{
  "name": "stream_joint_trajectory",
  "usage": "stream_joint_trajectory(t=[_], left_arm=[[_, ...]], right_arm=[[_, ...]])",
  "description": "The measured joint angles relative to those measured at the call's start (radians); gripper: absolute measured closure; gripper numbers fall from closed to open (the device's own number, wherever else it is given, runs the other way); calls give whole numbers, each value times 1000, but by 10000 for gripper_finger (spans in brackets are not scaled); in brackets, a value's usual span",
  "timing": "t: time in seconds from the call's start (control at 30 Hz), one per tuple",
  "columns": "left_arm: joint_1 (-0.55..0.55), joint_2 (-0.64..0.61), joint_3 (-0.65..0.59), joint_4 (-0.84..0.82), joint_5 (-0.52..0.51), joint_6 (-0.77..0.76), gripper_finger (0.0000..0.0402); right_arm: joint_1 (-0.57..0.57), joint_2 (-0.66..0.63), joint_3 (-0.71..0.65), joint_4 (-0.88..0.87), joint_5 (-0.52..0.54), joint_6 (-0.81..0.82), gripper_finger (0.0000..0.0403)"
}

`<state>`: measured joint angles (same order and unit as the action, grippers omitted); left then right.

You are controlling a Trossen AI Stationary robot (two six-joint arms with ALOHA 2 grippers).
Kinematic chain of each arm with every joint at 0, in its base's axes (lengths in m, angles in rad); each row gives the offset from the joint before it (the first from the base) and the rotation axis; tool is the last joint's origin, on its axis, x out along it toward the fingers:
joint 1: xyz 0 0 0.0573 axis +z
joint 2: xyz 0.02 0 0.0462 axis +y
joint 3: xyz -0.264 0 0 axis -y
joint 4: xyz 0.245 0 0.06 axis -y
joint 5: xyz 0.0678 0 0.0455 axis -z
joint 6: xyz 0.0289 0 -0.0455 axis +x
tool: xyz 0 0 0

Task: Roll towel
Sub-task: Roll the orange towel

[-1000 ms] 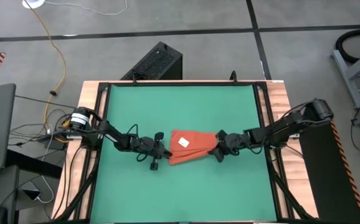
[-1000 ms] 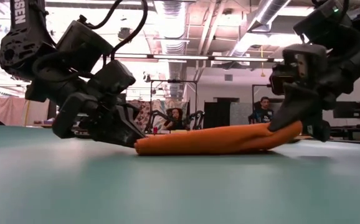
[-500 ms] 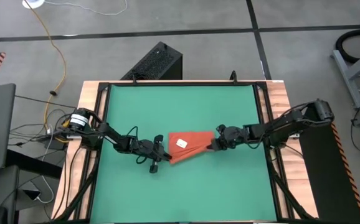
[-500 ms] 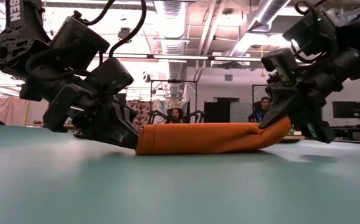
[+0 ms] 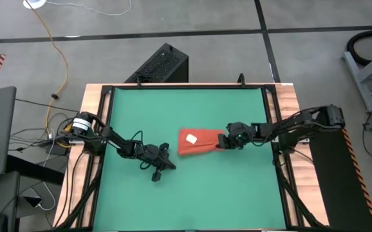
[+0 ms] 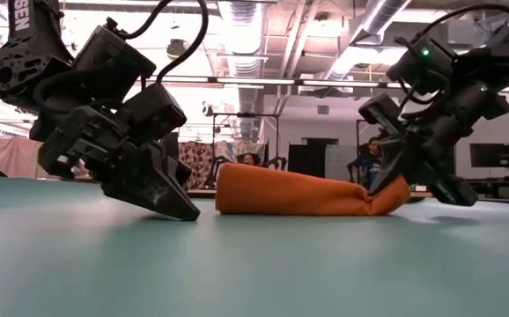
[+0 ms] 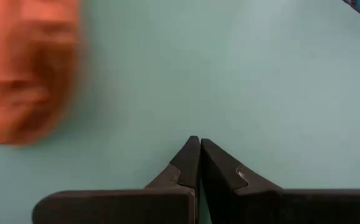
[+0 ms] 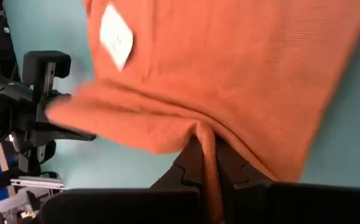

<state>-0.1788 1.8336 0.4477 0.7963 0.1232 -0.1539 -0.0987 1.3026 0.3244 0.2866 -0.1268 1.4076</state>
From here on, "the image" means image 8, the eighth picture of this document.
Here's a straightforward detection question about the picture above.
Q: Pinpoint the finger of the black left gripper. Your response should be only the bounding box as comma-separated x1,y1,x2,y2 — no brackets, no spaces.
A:
41,92,72,105
32,124,97,147

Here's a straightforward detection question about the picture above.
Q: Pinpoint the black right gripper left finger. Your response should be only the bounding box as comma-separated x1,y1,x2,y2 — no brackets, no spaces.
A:
39,135,205,224

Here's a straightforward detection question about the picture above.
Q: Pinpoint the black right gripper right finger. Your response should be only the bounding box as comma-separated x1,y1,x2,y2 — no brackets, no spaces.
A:
216,136,360,224

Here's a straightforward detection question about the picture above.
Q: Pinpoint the orange towel with white tag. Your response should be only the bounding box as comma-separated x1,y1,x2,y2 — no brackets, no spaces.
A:
44,0,360,224

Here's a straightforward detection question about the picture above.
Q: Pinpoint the silver frame bracket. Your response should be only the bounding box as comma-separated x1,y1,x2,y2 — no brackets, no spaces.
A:
10,175,65,190

